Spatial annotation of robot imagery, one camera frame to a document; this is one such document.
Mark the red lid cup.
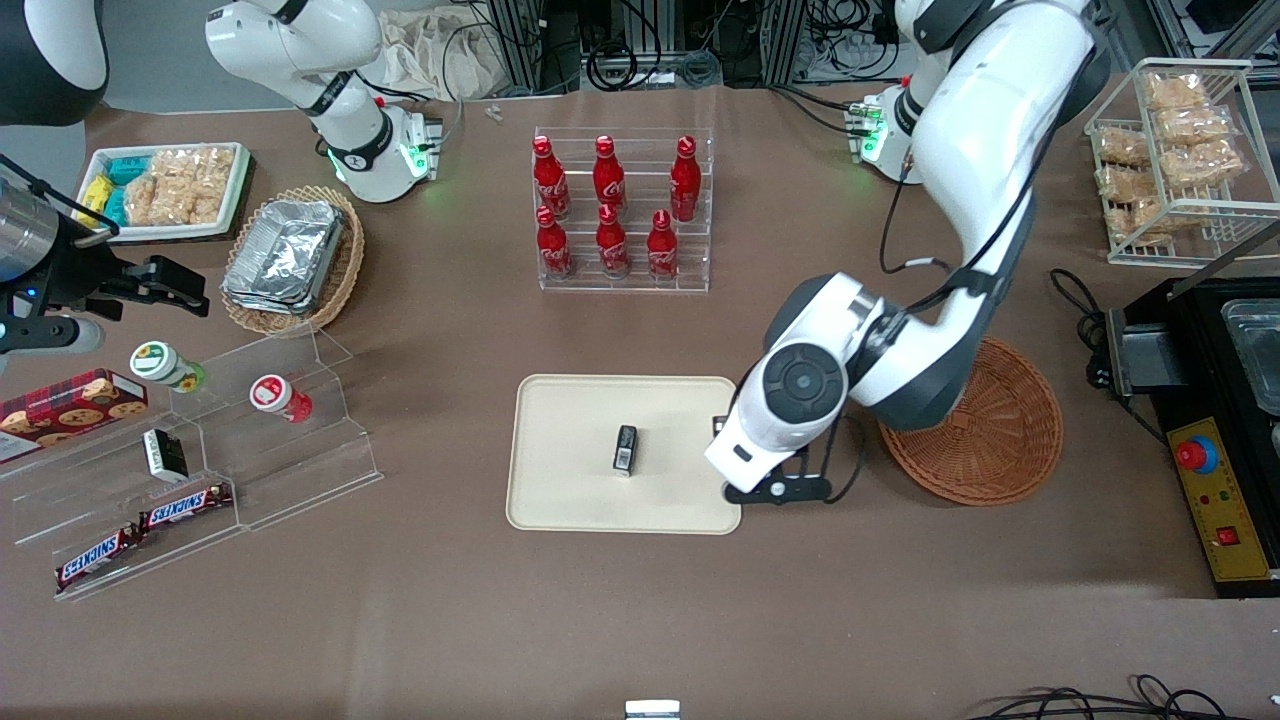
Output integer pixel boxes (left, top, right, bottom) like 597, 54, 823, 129
249, 374, 315, 425

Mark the aluminium frame post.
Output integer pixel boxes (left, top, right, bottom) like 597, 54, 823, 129
1148, 0, 1280, 63

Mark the aluminium foil container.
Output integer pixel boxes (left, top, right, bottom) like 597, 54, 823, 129
221, 198, 348, 318

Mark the black appliance cable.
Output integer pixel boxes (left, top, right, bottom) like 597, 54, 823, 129
1049, 267, 1117, 393

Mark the black and white small box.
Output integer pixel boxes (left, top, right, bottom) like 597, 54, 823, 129
142, 427, 190, 485

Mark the metal pan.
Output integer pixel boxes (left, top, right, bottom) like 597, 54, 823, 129
1219, 297, 1280, 417

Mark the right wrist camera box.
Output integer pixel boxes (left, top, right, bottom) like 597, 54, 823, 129
0, 317, 106, 354

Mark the clear acrylic stepped stand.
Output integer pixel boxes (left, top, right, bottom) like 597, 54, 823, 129
0, 325, 385, 604

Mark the black cable bundle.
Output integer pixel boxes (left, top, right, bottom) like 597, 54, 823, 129
964, 674, 1257, 720

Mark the coiled black cable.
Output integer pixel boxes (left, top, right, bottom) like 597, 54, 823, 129
584, 40, 642, 94

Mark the fried snack bag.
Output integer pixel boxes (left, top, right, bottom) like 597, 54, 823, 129
1098, 165, 1162, 204
1094, 128, 1152, 168
1154, 104, 1234, 148
1107, 197, 1202, 248
1143, 72, 1212, 112
1160, 140, 1249, 192

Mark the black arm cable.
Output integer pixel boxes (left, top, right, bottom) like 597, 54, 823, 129
800, 30, 1097, 506

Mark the clear acrylic bottle rack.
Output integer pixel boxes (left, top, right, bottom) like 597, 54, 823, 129
532, 126, 714, 294

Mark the red cola bottle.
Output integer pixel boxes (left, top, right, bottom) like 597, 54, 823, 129
646, 209, 682, 282
592, 134, 629, 221
535, 206, 577, 282
595, 204, 632, 280
532, 135, 572, 222
669, 135, 704, 224

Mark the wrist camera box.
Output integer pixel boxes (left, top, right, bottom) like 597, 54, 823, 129
723, 475, 834, 506
0, 317, 106, 354

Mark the black table appliance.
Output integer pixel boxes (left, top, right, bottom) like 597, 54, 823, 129
1104, 274, 1280, 601

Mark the white wire rack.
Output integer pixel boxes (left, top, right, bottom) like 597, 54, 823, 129
1085, 57, 1280, 269

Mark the rice cracker pack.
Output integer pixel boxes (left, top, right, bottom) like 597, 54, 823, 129
148, 147, 237, 196
124, 178, 223, 228

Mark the beige plastic tray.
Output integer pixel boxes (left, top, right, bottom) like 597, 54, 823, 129
506, 374, 743, 536

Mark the green lid cup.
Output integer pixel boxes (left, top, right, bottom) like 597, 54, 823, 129
129, 341, 208, 394

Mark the red cookie box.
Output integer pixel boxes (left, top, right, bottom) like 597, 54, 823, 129
0, 368, 150, 464

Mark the yellow emergency stop box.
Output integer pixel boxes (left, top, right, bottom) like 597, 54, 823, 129
1166, 417, 1280, 585

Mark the aluminium frame rack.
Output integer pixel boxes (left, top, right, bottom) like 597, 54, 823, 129
486, 0, 907, 97

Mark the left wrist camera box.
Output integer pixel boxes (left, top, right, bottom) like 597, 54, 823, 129
723, 475, 834, 506

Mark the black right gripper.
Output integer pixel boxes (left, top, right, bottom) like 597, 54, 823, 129
0, 215, 212, 320

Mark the brown round wicker basket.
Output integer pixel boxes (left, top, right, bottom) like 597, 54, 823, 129
877, 337, 1065, 507

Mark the white rectangular snack tray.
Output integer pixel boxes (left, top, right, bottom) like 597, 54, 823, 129
76, 142, 252, 246

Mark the light oval wicker basket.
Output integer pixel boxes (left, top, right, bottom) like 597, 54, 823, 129
220, 185, 367, 338

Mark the Snickers bar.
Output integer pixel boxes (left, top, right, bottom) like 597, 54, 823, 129
54, 524, 147, 594
139, 483, 235, 532

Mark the beige cloth bag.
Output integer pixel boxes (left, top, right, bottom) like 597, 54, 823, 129
377, 6, 514, 102

